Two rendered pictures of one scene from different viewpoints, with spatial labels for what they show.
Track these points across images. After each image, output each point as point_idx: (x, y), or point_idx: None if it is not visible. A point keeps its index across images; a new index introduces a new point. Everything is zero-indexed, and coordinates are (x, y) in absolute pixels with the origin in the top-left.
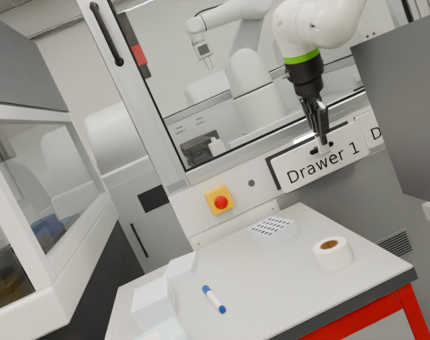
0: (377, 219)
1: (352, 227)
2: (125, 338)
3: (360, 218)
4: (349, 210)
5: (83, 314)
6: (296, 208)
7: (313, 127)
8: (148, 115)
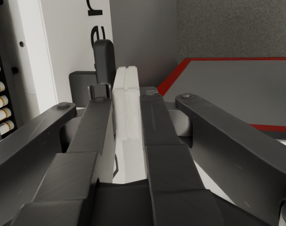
0: None
1: (124, 23)
2: None
3: (119, 2)
4: (111, 19)
5: None
6: (138, 149)
7: (115, 152)
8: None
